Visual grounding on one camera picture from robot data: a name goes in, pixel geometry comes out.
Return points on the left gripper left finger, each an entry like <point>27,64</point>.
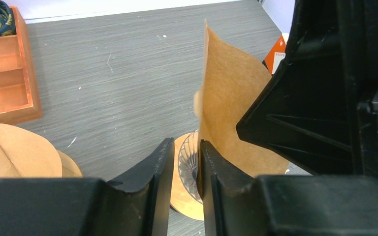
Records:
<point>135,203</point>

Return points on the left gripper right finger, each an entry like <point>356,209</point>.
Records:
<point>236,204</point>

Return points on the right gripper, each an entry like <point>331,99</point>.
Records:
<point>302,112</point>

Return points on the clear glass dripper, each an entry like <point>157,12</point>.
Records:
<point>188,164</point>

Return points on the orange coffee filter box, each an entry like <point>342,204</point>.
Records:
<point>276,54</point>

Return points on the brown paper coffee filter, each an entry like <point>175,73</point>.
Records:
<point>26,154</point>

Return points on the orange wooden compartment tray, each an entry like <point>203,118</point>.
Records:
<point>19,93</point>

